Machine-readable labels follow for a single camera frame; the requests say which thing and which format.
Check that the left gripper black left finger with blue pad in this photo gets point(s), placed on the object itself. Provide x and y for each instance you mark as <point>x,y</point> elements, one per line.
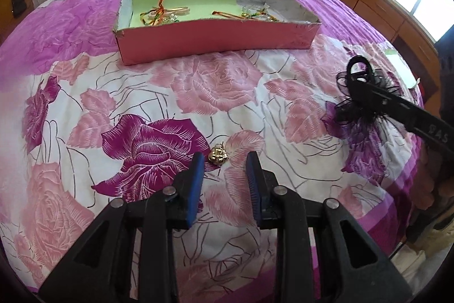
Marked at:
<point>97,268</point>

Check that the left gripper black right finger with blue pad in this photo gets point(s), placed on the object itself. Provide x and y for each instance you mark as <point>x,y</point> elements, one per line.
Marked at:
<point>323,253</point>

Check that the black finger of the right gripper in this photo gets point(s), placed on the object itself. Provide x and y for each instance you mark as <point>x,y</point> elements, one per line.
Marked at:
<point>400,107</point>

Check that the black lace hair bow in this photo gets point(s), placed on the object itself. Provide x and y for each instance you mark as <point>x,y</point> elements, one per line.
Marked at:
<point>356,118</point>

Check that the wooden low cabinet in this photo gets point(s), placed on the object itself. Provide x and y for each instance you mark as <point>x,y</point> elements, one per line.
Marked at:
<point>409,38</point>

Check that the pink floral bed quilt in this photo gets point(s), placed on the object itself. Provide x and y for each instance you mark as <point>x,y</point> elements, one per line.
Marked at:
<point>79,128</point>

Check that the gold flower brooch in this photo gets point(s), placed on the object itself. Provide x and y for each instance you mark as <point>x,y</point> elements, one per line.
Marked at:
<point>218,154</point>

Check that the light green felt liner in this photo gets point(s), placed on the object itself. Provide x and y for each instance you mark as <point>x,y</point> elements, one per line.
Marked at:
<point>197,9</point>

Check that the pink hair clip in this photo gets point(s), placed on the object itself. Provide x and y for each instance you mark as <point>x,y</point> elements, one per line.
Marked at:
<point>172,13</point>

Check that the pink cardboard box tray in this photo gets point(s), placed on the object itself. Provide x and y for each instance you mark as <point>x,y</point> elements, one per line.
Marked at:
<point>263,24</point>

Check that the black hanging bag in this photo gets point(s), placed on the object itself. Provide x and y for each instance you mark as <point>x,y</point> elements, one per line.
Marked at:
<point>18,7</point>

